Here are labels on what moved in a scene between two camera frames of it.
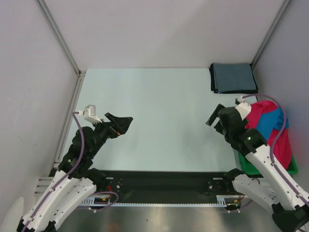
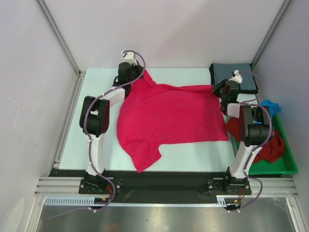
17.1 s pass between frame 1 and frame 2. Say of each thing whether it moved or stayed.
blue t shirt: moved
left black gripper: moved
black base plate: stayed
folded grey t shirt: stayed
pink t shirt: moved
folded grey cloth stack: stayed
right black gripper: moved
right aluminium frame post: stayed
